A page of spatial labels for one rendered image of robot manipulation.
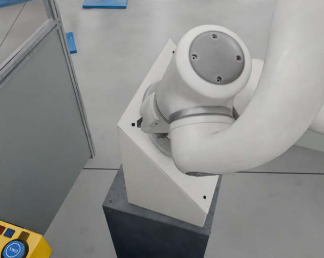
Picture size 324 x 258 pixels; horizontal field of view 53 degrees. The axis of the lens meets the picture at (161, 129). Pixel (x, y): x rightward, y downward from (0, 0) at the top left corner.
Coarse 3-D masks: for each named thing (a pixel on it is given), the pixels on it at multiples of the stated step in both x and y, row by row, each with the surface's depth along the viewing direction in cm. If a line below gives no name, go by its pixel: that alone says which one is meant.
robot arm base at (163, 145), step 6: (150, 84) 75; (156, 84) 75; (150, 90) 73; (144, 96) 72; (234, 120) 63; (150, 138) 71; (156, 138) 71; (168, 138) 74; (156, 144) 71; (162, 144) 72; (168, 144) 73; (162, 150) 72; (168, 150) 73; (168, 156) 74
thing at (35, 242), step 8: (0, 224) 71; (8, 224) 71; (16, 232) 70; (32, 232) 70; (0, 240) 68; (8, 240) 68; (16, 240) 68; (32, 240) 68; (40, 240) 69; (0, 248) 67; (32, 248) 67; (40, 248) 70; (48, 248) 73; (0, 256) 66; (24, 256) 66; (32, 256) 67; (40, 256) 71; (48, 256) 74
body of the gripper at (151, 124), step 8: (152, 96) 49; (144, 104) 52; (152, 104) 49; (144, 112) 52; (152, 112) 49; (144, 120) 52; (152, 120) 49; (144, 128) 54; (152, 128) 53; (160, 128) 53; (168, 128) 53
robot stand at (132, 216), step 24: (120, 168) 97; (120, 192) 92; (216, 192) 92; (120, 216) 91; (144, 216) 87; (168, 216) 87; (120, 240) 105; (144, 240) 99; (168, 240) 94; (192, 240) 89
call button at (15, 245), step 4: (8, 244) 67; (12, 244) 67; (16, 244) 67; (20, 244) 67; (8, 248) 66; (12, 248) 66; (16, 248) 66; (20, 248) 66; (24, 248) 67; (4, 252) 66; (8, 252) 66; (12, 252) 66; (16, 252) 66; (20, 252) 66; (24, 252) 67; (4, 256) 65; (8, 256) 65; (12, 256) 65; (16, 256) 65; (20, 256) 66
